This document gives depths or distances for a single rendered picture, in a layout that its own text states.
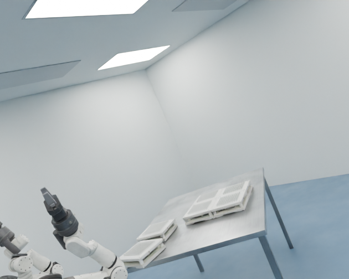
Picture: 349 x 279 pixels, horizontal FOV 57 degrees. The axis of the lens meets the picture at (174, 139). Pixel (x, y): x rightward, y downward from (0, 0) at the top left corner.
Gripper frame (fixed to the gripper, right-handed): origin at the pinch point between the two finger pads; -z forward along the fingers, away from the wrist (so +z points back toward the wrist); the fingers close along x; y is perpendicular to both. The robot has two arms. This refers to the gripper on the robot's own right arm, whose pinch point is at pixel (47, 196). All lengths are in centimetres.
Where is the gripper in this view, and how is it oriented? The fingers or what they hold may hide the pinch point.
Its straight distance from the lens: 138.1
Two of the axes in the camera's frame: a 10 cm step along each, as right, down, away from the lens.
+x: -5.0, -2.5, 8.3
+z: 3.3, 8.3, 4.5
